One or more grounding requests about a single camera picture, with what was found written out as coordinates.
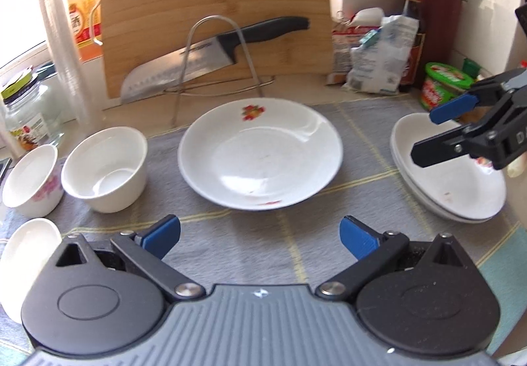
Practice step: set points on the dark soy sauce bottle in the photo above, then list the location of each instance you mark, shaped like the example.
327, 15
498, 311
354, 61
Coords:
413, 20

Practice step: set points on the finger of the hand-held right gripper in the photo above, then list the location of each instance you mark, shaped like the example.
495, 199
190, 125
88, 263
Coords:
440, 150
451, 108

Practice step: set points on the stack of clear plastic cups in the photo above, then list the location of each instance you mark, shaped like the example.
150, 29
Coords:
68, 53

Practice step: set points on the orange oil bottle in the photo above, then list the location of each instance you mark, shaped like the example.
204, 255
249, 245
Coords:
84, 20

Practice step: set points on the dark red knife block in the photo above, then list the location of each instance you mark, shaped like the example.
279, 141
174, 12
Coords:
442, 36

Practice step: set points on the white printed bag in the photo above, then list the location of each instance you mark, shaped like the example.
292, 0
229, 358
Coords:
383, 57

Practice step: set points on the plain white bowl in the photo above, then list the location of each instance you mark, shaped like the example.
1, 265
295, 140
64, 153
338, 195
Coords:
105, 180

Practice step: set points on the red and white bag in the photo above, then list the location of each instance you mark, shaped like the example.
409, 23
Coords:
341, 57

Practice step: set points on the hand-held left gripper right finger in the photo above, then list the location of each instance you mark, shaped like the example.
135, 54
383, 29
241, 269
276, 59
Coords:
356, 240

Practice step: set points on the metal binder clip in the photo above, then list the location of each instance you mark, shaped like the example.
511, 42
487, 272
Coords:
342, 18

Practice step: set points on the grey checked cloth mat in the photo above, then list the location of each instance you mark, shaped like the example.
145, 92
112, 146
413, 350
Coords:
370, 193

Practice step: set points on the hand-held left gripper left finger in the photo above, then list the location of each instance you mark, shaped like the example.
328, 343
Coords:
162, 236

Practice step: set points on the glass jar green lid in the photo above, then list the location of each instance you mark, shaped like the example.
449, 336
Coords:
29, 119

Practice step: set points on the small green container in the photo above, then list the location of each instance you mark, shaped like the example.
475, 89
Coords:
472, 66

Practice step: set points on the green lidded tub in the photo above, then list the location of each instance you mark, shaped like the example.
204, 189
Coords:
442, 86

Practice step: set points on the white bowl pink floral print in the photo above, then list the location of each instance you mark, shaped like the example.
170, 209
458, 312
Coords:
29, 267
31, 180

